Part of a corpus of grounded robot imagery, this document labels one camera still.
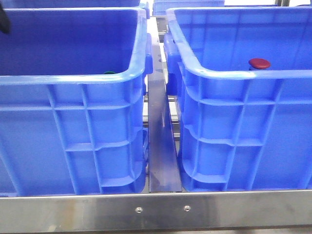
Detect left rail screw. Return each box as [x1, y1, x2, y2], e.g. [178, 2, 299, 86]
[135, 207, 143, 214]

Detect steel front rail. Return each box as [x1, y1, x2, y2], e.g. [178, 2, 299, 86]
[0, 190, 312, 234]

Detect back left blue bin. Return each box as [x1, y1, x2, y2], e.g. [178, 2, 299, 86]
[0, 0, 149, 9]

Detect steel divider bar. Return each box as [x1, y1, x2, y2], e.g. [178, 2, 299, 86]
[148, 34, 182, 193]

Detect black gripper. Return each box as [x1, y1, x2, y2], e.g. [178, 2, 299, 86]
[0, 4, 11, 34]

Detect right blue plastic bin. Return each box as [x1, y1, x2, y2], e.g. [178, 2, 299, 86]
[165, 6, 312, 192]

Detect back right blue bin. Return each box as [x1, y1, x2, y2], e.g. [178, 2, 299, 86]
[153, 0, 225, 16]

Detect red push button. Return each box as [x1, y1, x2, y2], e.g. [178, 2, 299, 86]
[249, 58, 271, 71]

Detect right rail screw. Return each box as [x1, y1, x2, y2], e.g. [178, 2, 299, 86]
[183, 205, 191, 212]

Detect left blue plastic bin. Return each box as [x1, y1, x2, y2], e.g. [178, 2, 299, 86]
[0, 7, 153, 197]

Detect rail screw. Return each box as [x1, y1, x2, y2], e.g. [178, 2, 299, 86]
[183, 205, 191, 212]
[135, 207, 143, 214]

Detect blue plastic bin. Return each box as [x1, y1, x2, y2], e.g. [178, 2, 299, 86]
[165, 6, 312, 192]
[0, 7, 153, 197]

